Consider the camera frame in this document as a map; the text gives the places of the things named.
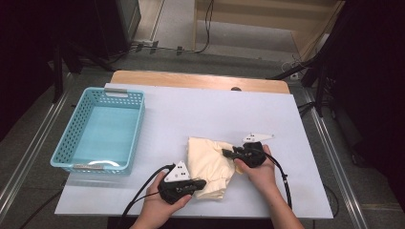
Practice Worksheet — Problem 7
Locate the thin black cable loop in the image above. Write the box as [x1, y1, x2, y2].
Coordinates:
[324, 184, 340, 218]

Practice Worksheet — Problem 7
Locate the metal floor rail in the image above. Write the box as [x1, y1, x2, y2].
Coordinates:
[148, 0, 167, 42]
[0, 92, 73, 220]
[304, 90, 369, 229]

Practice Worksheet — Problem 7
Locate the black metal stand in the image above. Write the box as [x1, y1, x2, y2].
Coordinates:
[266, 47, 338, 118]
[51, 39, 117, 104]

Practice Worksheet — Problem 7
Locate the left hand-held gripper cable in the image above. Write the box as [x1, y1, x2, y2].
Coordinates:
[117, 163, 177, 229]

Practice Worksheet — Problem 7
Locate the right hand-held gripper cable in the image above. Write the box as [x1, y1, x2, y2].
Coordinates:
[263, 152, 294, 211]

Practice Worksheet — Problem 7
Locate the black curtain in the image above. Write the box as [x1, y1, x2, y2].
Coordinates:
[329, 0, 405, 213]
[0, 0, 98, 142]

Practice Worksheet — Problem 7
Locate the person's right hand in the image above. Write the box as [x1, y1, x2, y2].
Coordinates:
[233, 144, 279, 196]

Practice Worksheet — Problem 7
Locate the light blue plastic basket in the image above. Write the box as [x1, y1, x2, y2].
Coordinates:
[50, 87, 146, 176]

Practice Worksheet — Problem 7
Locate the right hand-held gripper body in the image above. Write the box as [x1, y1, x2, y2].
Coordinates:
[232, 132, 275, 169]

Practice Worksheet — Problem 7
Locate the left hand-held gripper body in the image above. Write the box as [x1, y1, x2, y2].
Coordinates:
[158, 159, 192, 205]

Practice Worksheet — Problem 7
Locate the white cable bundle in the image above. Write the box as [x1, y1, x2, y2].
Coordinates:
[281, 53, 307, 80]

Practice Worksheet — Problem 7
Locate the white table board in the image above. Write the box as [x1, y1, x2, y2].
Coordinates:
[54, 83, 334, 220]

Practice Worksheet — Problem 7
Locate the floor cable with black clips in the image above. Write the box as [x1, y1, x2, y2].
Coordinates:
[128, 40, 199, 55]

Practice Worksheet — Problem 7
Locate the person's left hand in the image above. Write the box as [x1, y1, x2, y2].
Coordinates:
[137, 171, 194, 229]

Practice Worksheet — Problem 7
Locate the cream sweatshirt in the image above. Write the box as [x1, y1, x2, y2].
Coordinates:
[185, 136, 245, 200]

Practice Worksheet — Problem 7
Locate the black hanging cable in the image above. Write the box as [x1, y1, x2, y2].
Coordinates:
[176, 0, 215, 55]

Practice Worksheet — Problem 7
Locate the black cabinet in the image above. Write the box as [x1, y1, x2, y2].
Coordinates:
[94, 0, 142, 60]

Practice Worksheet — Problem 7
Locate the wooden shelf unit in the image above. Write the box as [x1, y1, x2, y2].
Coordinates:
[192, 0, 347, 63]

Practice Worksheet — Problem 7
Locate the hand-held gripper cable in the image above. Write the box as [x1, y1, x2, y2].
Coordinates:
[117, 163, 177, 229]
[263, 152, 294, 211]

